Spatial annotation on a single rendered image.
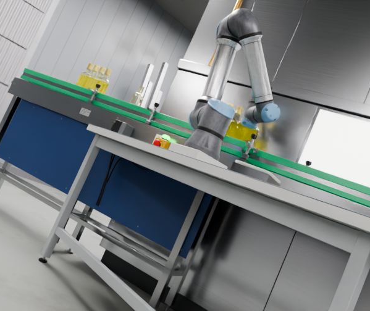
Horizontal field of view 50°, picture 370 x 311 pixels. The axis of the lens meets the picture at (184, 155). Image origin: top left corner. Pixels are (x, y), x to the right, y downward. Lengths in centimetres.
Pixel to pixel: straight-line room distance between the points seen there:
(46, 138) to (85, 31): 268
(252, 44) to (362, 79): 80
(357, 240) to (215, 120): 71
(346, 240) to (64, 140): 186
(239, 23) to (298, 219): 87
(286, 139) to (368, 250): 120
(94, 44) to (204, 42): 273
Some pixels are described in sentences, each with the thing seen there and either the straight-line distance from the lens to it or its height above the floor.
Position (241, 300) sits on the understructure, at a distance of 216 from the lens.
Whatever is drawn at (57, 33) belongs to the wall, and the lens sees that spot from 500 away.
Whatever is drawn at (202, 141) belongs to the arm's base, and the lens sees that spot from 151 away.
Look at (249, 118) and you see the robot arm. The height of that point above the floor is 103.
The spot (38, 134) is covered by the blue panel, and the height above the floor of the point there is 58.
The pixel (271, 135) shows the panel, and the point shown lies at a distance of 219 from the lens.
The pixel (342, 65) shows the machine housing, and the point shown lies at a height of 158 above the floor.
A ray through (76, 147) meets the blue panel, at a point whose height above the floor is 60.
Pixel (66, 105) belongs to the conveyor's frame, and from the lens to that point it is 260.
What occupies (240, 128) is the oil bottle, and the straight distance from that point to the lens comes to 209.
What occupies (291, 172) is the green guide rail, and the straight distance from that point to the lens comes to 195.
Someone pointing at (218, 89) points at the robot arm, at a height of 108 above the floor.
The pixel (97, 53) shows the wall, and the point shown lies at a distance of 519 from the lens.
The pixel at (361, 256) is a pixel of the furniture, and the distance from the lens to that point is 107.
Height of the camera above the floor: 63
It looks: 5 degrees up
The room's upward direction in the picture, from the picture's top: 24 degrees clockwise
